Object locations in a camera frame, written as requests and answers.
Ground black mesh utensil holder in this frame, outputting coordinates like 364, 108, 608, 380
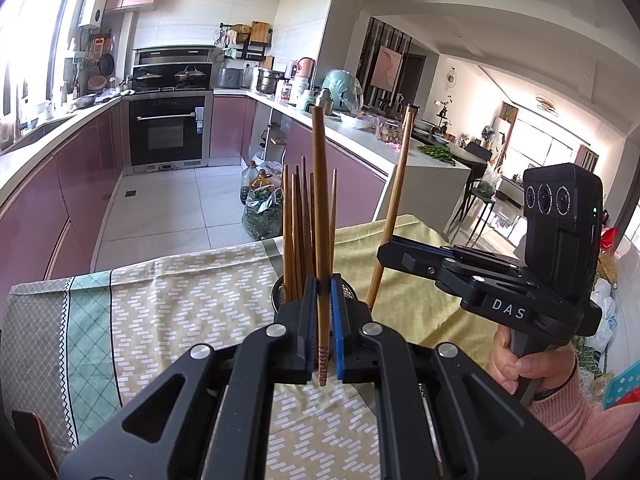
270, 272, 374, 313

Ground dark smartphone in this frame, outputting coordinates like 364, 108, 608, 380
11, 409, 60, 480

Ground black wall spice rack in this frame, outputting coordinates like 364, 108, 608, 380
220, 21, 274, 61

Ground bundle of wooden chopsticks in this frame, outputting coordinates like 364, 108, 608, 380
280, 156, 339, 302

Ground black built-in oven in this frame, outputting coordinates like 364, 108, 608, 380
127, 94, 214, 170

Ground green plastic bag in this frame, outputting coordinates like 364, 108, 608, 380
320, 69, 364, 115

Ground dark dining chair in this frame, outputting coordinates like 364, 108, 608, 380
456, 180, 499, 242

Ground ring ceiling lamp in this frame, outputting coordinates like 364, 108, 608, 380
534, 94, 562, 117

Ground steel stock pot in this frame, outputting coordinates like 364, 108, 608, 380
255, 67, 284, 96

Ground cooking oil bottle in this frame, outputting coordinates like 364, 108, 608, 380
240, 160, 259, 207

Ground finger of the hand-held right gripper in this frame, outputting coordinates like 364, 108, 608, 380
395, 239, 518, 267
378, 241, 521, 306

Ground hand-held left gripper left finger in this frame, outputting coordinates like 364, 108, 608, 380
57, 276, 319, 480

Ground person's right forearm pink sleeve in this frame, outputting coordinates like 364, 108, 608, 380
527, 357, 640, 480

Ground beige green patterned tablecloth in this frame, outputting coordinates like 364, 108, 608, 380
0, 212, 451, 480

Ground wooden chopstick patterned tip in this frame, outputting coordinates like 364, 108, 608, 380
310, 104, 332, 387

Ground yellow zigzag-edged cloth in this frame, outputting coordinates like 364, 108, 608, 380
331, 214, 506, 368

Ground white plastic bag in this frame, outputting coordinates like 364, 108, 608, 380
589, 277, 617, 353

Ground person's right hand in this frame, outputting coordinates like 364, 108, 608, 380
489, 328, 577, 401

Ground mauve base cabinets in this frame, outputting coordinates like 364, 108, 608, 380
0, 95, 391, 291

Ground white kitchen countertop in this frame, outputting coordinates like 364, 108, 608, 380
0, 87, 473, 201

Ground pink wall painting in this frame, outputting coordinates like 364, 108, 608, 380
372, 44, 404, 92

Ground dark dining table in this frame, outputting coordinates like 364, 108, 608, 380
410, 130, 493, 171

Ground kitchen window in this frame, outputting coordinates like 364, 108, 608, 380
0, 0, 81, 126

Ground plain wooden chopstick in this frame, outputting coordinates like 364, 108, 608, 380
366, 104, 420, 307

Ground plastic bag of greens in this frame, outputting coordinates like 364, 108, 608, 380
242, 186, 286, 241

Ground white water heater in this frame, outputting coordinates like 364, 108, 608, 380
77, 0, 112, 29

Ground black stove hood unit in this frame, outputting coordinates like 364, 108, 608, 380
132, 47, 216, 95

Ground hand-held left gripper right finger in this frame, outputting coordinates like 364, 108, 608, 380
330, 276, 586, 480

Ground blue perforated basket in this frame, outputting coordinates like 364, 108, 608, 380
601, 369, 637, 411

